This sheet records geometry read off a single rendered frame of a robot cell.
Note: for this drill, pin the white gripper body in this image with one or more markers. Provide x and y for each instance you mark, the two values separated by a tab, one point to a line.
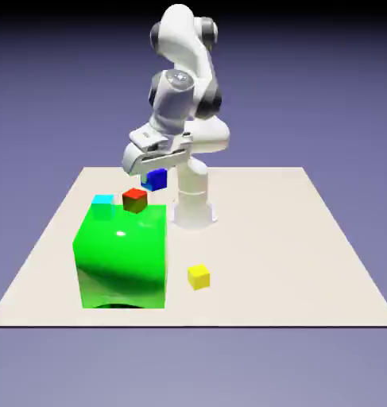
155	160

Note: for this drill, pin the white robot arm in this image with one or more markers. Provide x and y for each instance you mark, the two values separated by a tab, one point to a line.
186	57

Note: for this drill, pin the small blue cube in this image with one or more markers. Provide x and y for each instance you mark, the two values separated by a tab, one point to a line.
157	180

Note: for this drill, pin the small red cube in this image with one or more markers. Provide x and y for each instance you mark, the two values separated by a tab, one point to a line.
135	200

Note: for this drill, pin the small cyan cube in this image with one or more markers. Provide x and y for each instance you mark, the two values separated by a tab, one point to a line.
102	206

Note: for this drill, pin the small yellow cube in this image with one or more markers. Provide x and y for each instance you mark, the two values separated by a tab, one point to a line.
198	276

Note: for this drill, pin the large green box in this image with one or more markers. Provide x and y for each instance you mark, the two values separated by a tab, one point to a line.
120	257

